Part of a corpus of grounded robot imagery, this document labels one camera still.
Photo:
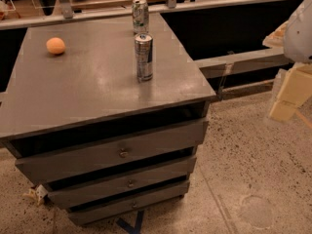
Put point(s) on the orange fruit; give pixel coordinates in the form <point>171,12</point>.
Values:
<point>55,46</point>

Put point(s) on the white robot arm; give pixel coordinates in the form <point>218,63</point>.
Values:
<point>298,34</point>

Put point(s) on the bottom grey drawer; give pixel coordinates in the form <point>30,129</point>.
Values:
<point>128,204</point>

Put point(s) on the grey drawer cabinet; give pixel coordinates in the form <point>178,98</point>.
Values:
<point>90,95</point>

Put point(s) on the crumpled paper scrap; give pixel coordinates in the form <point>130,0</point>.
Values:
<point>38,193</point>

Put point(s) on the middle grey drawer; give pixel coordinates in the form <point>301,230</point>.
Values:
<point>95,190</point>

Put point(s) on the green white soda can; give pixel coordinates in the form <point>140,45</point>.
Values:
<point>140,15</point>

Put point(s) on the silver redbull can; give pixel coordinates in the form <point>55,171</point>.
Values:
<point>144,56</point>

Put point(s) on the top grey drawer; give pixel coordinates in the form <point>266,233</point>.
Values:
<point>58,165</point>

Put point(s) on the grey drawer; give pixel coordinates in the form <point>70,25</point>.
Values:
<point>58,165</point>
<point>95,190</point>
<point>128,204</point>

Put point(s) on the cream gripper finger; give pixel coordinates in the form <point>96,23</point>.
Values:
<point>295,90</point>

